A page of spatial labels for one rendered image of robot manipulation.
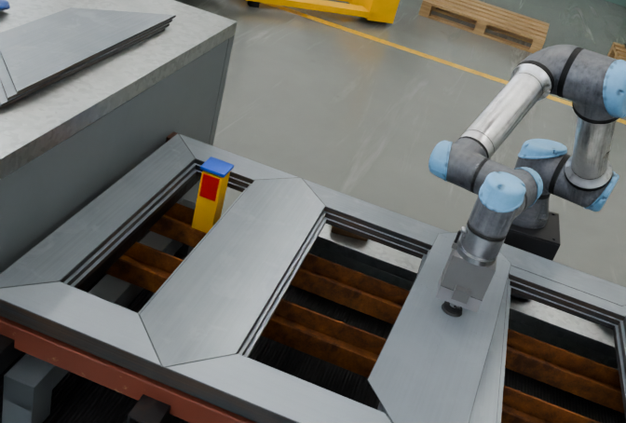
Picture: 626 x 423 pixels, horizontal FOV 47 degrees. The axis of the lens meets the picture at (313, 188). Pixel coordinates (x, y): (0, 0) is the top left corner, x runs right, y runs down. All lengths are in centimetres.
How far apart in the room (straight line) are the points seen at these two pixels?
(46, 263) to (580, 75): 115
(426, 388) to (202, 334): 39
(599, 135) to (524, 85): 27
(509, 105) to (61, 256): 94
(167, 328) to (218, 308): 11
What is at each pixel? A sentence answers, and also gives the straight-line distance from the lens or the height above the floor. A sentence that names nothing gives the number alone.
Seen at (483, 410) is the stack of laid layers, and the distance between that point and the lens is 132.
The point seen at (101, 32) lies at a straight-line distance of 178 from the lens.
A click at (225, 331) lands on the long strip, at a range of 127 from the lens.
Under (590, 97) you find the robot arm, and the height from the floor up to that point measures 125.
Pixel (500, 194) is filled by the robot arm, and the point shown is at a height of 115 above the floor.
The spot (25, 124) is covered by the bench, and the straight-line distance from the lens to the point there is 138.
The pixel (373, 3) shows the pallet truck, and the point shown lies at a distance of 636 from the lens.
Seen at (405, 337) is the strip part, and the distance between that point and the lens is 138.
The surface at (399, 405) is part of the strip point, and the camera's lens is 125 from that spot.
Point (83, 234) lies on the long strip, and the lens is 145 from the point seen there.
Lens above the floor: 169
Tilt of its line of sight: 29 degrees down
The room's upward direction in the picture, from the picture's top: 16 degrees clockwise
